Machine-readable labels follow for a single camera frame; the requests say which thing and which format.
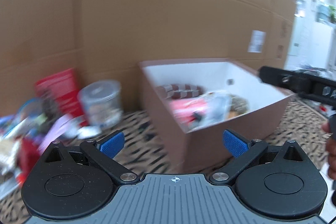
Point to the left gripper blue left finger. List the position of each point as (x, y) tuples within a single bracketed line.
[(101, 153)]

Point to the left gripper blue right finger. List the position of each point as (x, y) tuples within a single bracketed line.
[(246, 154)]

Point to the clear plastic bag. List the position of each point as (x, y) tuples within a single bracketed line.
[(218, 106)]

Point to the person's right hand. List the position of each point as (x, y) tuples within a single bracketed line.
[(331, 150)]

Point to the letter patterned rug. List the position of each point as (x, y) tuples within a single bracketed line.
[(144, 151)]

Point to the clear cotton swab jar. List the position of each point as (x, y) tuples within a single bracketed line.
[(101, 103)]

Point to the pink white storage box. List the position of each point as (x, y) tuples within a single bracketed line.
[(192, 101)]

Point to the red booklet box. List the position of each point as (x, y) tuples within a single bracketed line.
[(64, 90)]

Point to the white shipping label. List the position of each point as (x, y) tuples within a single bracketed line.
[(257, 41)]

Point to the brown striped roll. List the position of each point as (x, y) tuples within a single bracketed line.
[(179, 91)]

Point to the large cardboard wall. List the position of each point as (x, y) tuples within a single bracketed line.
[(106, 39)]

